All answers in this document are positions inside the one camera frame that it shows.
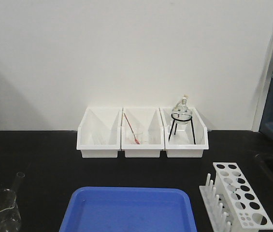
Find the clear glass test tube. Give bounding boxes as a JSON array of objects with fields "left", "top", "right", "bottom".
[{"left": 11, "top": 172, "right": 25, "bottom": 193}]

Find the white test tube rack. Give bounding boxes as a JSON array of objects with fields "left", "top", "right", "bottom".
[{"left": 199, "top": 162, "right": 273, "bottom": 232}]

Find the middle white storage bin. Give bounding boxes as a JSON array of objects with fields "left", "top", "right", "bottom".
[{"left": 121, "top": 107, "right": 164, "bottom": 158}]

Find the white storage bin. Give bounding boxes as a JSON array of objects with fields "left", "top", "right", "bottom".
[
  {"left": 76, "top": 107, "right": 122, "bottom": 158},
  {"left": 159, "top": 107, "right": 209, "bottom": 158},
  {"left": 121, "top": 107, "right": 164, "bottom": 158}
]

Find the small glass beaker in bin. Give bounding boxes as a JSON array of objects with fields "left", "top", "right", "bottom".
[{"left": 131, "top": 131, "right": 143, "bottom": 145}]

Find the red striped glass rod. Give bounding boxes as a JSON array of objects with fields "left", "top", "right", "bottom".
[{"left": 123, "top": 113, "right": 140, "bottom": 145}]

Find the black tripod stand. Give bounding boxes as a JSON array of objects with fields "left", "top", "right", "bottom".
[{"left": 168, "top": 113, "right": 196, "bottom": 144}]

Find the left white storage bin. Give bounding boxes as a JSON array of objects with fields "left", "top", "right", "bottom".
[{"left": 76, "top": 107, "right": 122, "bottom": 158}]

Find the round glass flask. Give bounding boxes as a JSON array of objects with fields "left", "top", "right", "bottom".
[{"left": 171, "top": 95, "right": 192, "bottom": 125}]

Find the right white storage bin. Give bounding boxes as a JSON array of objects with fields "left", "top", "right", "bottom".
[{"left": 159, "top": 107, "right": 209, "bottom": 158}]

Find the blue plastic tray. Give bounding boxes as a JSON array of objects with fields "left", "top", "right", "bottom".
[{"left": 59, "top": 187, "right": 197, "bottom": 232}]

